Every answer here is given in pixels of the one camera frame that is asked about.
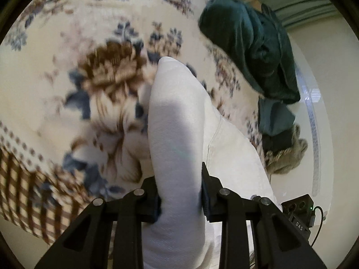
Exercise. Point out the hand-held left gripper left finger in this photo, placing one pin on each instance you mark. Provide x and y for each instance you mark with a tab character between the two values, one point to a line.
153	201

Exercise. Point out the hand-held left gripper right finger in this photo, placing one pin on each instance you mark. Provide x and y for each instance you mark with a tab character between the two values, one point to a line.
207	201

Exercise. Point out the white pants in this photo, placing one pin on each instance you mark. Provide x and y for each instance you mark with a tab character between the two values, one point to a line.
179	145

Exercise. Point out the white headboard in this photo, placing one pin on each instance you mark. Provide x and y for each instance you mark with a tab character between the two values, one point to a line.
297	190

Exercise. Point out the grey green scarf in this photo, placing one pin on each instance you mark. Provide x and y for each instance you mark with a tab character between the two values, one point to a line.
291	157

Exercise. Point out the dark garment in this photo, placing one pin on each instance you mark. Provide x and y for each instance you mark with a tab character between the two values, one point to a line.
277	143

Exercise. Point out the blue grey garment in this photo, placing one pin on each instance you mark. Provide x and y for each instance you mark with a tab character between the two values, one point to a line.
274	117

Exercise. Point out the dark green blanket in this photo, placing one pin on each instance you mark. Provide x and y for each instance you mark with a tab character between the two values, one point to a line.
246	42

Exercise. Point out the floral bed sheet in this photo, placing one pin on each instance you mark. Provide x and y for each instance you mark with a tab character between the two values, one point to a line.
56	61

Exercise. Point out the green striped curtain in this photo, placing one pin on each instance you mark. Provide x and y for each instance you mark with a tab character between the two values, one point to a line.
303	8

